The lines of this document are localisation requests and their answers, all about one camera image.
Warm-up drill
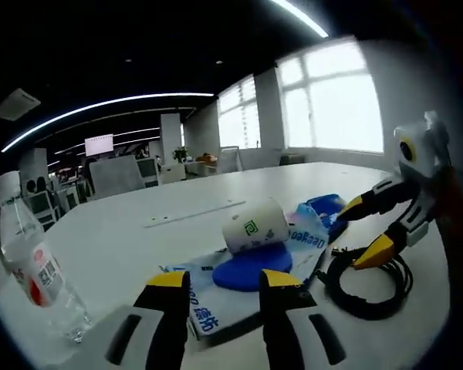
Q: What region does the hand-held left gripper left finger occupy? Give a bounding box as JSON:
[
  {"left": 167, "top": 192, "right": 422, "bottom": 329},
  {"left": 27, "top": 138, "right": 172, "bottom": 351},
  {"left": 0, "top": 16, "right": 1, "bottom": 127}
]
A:
[{"left": 80, "top": 269, "right": 191, "bottom": 370}]

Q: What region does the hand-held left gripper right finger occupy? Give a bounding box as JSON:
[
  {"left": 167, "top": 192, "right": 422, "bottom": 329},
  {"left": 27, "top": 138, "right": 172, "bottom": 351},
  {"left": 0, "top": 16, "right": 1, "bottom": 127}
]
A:
[{"left": 260, "top": 268, "right": 371, "bottom": 370}]

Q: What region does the blue plastic tissue pack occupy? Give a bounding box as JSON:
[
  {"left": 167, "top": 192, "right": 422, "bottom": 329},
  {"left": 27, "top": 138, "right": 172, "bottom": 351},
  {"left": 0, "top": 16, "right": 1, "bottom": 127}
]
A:
[{"left": 289, "top": 193, "right": 350, "bottom": 244}]

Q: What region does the black cable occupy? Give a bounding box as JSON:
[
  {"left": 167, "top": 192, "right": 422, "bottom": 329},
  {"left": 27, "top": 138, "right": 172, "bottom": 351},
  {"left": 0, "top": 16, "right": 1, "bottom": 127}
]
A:
[{"left": 318, "top": 246, "right": 414, "bottom": 320}]

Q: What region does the wipes pack blue lid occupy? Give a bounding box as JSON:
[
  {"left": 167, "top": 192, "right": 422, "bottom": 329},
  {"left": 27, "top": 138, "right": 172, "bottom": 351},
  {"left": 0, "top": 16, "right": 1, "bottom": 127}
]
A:
[{"left": 158, "top": 227, "right": 331, "bottom": 342}]

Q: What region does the white paper cup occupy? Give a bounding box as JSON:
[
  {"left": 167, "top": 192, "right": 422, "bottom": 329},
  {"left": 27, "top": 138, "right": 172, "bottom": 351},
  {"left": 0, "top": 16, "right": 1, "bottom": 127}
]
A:
[{"left": 221, "top": 197, "right": 292, "bottom": 255}]

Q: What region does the clear plastic water bottle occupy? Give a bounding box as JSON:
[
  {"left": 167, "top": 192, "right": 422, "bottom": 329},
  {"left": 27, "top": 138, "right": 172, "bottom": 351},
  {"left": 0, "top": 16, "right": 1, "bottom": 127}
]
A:
[{"left": 0, "top": 171, "right": 93, "bottom": 344}]

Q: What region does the large bright window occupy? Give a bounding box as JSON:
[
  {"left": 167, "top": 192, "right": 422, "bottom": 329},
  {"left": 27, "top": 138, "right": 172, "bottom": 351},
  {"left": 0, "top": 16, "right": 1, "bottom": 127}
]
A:
[{"left": 277, "top": 40, "right": 385, "bottom": 153}]

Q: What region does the white power strip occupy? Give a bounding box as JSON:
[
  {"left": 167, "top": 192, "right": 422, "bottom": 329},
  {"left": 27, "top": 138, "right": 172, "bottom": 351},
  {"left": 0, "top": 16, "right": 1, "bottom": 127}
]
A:
[{"left": 144, "top": 200, "right": 247, "bottom": 229}]

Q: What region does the translucent white chair back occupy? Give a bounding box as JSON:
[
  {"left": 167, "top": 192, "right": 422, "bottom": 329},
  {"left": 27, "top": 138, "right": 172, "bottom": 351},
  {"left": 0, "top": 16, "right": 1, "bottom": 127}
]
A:
[{"left": 89, "top": 154, "right": 147, "bottom": 197}]

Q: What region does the narrow window with blinds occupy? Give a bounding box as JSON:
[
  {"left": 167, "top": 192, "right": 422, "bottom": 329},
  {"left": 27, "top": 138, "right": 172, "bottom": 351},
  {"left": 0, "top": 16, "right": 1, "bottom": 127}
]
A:
[{"left": 218, "top": 75, "right": 262, "bottom": 150}]

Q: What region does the white mesh office chair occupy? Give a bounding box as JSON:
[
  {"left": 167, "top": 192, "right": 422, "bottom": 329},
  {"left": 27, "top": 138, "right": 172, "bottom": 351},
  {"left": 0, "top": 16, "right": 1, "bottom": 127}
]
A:
[{"left": 25, "top": 191, "right": 61, "bottom": 228}]

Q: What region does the bright overhead ceiling light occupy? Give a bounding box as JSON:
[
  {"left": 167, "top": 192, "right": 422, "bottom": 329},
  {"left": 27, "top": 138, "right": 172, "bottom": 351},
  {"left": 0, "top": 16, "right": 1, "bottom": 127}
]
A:
[{"left": 269, "top": 0, "right": 330, "bottom": 39}]

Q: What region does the long curved ceiling light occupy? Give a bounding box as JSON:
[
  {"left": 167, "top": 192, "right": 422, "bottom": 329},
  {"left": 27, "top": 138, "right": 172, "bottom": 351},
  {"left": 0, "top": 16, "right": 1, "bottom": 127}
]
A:
[{"left": 2, "top": 92, "right": 214, "bottom": 153}]

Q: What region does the ceiling air conditioner vent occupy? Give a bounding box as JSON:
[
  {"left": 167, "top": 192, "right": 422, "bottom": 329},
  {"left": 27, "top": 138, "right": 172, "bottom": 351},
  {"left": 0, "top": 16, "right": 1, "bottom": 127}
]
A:
[{"left": 0, "top": 88, "right": 42, "bottom": 120}]

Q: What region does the white wall screen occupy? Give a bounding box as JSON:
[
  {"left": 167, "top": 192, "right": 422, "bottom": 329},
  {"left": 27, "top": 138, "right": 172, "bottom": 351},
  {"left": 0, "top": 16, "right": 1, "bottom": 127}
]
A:
[{"left": 84, "top": 133, "right": 115, "bottom": 157}]

